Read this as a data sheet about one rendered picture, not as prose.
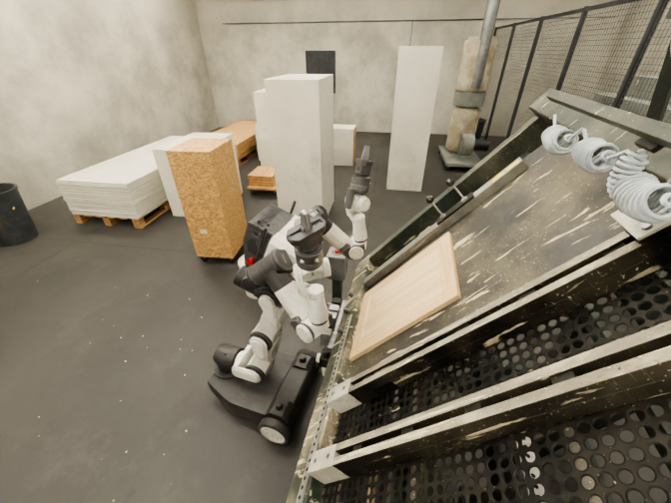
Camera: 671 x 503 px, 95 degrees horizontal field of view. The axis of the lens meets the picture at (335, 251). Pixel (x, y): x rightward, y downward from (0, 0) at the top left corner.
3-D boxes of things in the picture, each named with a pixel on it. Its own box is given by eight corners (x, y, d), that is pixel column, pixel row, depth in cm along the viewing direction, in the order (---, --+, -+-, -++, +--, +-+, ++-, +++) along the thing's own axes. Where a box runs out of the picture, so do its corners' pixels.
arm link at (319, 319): (314, 305, 103) (321, 347, 112) (333, 289, 110) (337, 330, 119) (292, 295, 109) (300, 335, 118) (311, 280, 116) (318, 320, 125)
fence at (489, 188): (369, 281, 179) (364, 277, 178) (525, 163, 127) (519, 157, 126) (368, 287, 175) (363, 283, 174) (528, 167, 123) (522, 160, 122)
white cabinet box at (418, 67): (386, 177, 579) (398, 46, 467) (418, 179, 571) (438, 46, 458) (385, 189, 529) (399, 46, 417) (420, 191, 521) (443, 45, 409)
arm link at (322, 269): (298, 267, 93) (301, 288, 102) (332, 260, 95) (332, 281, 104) (291, 242, 101) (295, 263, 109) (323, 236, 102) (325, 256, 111)
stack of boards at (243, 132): (242, 137, 852) (239, 120, 827) (279, 138, 837) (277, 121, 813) (194, 164, 649) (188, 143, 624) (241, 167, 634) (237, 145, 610)
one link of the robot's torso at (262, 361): (241, 379, 199) (246, 335, 170) (257, 354, 215) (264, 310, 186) (262, 389, 197) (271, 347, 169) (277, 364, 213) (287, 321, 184)
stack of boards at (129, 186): (179, 168, 632) (169, 136, 597) (226, 170, 617) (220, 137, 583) (75, 224, 429) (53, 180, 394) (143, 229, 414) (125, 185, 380)
